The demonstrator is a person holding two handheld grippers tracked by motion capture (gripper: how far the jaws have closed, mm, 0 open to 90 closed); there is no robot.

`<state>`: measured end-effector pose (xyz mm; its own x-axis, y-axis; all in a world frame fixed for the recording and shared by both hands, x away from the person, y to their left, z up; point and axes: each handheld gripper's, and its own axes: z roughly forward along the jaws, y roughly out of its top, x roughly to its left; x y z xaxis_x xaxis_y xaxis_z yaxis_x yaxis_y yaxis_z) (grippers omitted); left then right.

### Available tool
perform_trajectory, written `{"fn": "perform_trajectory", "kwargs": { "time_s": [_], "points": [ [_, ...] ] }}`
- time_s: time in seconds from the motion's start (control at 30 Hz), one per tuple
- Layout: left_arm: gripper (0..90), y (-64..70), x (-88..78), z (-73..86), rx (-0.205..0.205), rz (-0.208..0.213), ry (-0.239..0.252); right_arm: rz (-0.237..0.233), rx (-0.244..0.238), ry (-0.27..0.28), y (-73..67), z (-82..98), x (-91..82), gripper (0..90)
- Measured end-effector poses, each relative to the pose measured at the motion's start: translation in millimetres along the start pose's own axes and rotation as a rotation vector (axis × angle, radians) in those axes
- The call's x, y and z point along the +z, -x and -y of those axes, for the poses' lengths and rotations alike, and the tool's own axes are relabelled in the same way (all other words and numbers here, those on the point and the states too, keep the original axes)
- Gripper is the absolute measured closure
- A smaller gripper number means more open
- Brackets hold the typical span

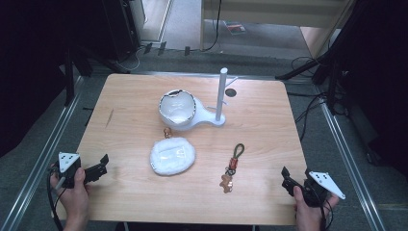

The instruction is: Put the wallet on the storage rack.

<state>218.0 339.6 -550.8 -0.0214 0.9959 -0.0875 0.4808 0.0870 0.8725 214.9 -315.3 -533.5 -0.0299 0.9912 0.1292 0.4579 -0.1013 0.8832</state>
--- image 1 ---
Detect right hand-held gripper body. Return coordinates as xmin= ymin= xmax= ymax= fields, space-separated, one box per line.
xmin=302 ymin=168 xmax=346 ymax=208

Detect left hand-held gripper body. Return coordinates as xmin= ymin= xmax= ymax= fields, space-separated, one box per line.
xmin=52 ymin=151 xmax=82 ymax=190

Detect person's right hand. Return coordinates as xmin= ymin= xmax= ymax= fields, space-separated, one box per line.
xmin=293 ymin=186 xmax=341 ymax=231

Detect person's left hand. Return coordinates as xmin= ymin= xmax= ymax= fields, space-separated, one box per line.
xmin=50 ymin=164 xmax=92 ymax=231

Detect white fluffy pouch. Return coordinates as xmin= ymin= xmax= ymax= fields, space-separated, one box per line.
xmin=149 ymin=127 xmax=197 ymax=177

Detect black metal stand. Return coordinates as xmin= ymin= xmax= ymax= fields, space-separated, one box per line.
xmin=63 ymin=44 xmax=129 ymax=108

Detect white stand with eggshell bowl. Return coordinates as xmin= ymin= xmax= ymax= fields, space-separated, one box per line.
xmin=158 ymin=66 xmax=240 ymax=132

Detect black tripod stand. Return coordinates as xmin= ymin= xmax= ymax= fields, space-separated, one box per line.
xmin=274 ymin=54 xmax=342 ymax=116

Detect dark curtain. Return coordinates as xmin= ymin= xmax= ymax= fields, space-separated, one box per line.
xmin=0 ymin=0 xmax=107 ymax=158
xmin=323 ymin=0 xmax=408 ymax=176

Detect black cabinet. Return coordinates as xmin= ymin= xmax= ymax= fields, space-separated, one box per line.
xmin=101 ymin=0 xmax=142 ymax=63

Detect light wooden shelf unit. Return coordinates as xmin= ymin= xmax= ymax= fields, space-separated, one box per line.
xmin=199 ymin=0 xmax=357 ymax=60

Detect booklet on floor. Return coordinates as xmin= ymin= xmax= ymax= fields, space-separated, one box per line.
xmin=223 ymin=20 xmax=247 ymax=36

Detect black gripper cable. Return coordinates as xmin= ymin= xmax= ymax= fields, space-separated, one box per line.
xmin=46 ymin=165 xmax=66 ymax=231
xmin=316 ymin=192 xmax=335 ymax=231

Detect metal floor rail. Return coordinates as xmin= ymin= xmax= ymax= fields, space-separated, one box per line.
xmin=319 ymin=95 xmax=388 ymax=231
xmin=0 ymin=76 xmax=85 ymax=231

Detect gingerbread man keychain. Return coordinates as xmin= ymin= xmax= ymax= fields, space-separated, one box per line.
xmin=218 ymin=142 xmax=246 ymax=194

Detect black floor cables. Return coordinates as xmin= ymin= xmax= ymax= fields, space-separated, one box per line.
xmin=287 ymin=56 xmax=331 ymax=142

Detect white floor cable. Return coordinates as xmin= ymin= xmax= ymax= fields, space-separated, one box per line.
xmin=115 ymin=44 xmax=145 ymax=72

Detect black hanging cable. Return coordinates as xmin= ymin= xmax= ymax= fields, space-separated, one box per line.
xmin=201 ymin=0 xmax=223 ymax=53

